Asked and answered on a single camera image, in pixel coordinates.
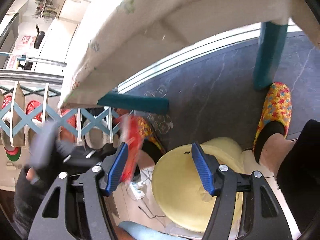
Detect red white snack wrapper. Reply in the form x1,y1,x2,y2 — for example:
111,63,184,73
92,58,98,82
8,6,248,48
120,114,144,182

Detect yellow plastic trash bucket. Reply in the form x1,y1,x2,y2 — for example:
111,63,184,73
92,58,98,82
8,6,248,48
152,137,244,232

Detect left hand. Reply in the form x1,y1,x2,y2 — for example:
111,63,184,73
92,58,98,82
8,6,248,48
26,167,41,185

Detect white power strip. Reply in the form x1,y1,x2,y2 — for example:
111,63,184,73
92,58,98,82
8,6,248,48
129,181,145,200

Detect colourful left slipper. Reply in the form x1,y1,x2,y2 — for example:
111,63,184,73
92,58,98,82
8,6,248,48
136,116,166,163

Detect colourful slipper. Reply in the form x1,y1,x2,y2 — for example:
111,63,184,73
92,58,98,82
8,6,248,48
136,116,166,163
252,82,292,163

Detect blue white folding rack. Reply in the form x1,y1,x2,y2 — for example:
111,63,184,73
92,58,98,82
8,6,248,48
1,81,120,148

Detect dark floor mat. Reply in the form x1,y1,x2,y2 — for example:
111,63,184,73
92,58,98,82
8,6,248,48
130,33,319,150

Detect teal table leg near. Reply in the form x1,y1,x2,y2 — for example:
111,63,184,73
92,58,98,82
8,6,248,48
97,92,169,115

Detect teal table leg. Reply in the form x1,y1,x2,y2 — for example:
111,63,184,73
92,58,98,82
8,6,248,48
253,22,288,90
97,92,169,115

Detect colourful right slipper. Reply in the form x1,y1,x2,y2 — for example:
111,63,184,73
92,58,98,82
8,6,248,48
252,82,292,163

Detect black frying pan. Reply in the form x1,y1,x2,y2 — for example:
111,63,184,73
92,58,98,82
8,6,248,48
34,24,45,49

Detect floral tablecloth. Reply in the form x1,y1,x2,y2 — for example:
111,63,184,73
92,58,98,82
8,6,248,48
58,0,319,108

